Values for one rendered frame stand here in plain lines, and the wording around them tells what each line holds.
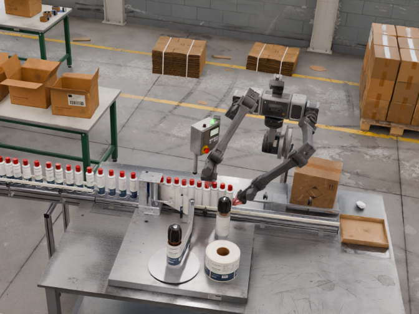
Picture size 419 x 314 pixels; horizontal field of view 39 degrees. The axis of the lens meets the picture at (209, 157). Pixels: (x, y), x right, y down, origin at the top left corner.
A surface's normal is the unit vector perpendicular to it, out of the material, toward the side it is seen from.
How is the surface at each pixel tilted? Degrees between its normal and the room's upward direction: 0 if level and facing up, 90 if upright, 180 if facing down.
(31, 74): 89
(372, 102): 87
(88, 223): 0
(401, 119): 93
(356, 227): 0
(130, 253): 0
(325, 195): 90
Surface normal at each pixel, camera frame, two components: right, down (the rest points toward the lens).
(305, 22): -0.22, 0.52
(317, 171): 0.06, -0.84
